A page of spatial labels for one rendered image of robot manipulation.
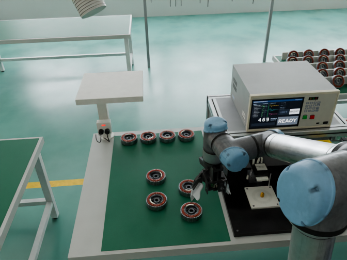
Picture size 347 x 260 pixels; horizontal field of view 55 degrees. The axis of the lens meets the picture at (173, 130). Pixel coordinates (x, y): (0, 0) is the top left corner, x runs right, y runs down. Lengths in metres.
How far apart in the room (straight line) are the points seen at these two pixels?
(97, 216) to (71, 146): 1.92
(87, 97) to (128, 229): 0.74
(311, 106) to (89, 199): 1.25
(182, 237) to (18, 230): 1.62
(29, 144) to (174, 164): 1.01
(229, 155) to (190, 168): 1.07
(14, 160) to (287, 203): 1.93
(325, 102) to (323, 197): 1.19
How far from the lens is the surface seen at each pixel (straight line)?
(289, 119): 1.78
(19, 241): 2.90
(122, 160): 2.14
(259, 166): 1.84
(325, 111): 1.84
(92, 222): 1.82
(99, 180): 2.03
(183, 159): 2.11
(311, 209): 0.65
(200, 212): 1.75
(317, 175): 0.65
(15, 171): 2.28
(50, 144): 3.77
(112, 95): 1.91
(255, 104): 1.67
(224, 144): 1.01
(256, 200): 1.85
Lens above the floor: 2.08
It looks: 34 degrees down
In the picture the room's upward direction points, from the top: 1 degrees counter-clockwise
